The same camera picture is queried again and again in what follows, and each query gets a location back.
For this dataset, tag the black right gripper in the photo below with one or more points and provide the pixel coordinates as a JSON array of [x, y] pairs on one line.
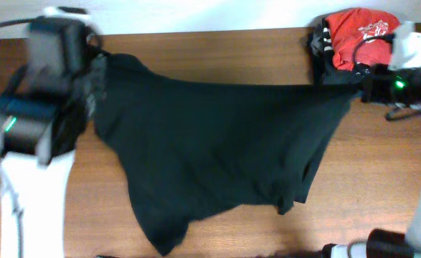
[[374, 87]]

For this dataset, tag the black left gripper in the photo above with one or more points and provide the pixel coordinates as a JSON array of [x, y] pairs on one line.
[[100, 81]]

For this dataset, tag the black t-shirt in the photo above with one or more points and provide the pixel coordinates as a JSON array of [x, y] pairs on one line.
[[192, 150]]

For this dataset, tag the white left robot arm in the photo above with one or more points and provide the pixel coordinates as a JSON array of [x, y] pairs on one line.
[[44, 109]]

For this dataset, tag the dark grey shirt with logo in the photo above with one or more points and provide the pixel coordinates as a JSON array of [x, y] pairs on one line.
[[323, 69]]

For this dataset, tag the black white striped garment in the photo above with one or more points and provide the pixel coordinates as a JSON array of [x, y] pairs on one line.
[[326, 35]]

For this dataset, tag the red t-shirt with white logo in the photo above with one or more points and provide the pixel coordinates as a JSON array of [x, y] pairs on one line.
[[353, 35]]

